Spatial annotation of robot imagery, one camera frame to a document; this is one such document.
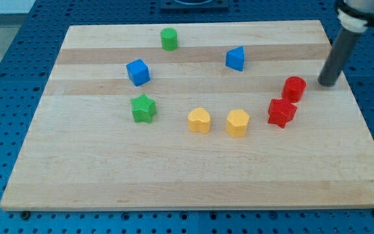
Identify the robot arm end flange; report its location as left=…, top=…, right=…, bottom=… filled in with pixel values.
left=334, top=0, right=374, bottom=33

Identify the blue cube block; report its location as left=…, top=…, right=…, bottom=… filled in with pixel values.
left=126, top=59, right=151, bottom=86

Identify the yellow heart block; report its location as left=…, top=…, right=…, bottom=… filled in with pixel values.
left=188, top=107, right=211, bottom=134

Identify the green star block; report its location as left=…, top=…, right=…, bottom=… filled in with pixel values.
left=130, top=94, right=156, bottom=124

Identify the yellow pentagon block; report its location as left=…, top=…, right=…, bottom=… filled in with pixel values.
left=226, top=109, right=250, bottom=137

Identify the blue triangular prism block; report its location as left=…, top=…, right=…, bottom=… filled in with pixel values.
left=225, top=46, right=245, bottom=72

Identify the green cylinder block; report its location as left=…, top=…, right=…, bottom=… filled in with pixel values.
left=160, top=27, right=178, bottom=51

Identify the red star block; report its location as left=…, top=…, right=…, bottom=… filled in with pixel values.
left=268, top=99, right=297, bottom=129

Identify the wooden board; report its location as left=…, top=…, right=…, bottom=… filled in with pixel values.
left=0, top=20, right=374, bottom=211

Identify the red cylinder block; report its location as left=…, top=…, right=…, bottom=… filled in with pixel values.
left=281, top=76, right=306, bottom=103

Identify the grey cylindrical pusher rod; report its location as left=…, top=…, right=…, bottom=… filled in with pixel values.
left=318, top=27, right=362, bottom=87

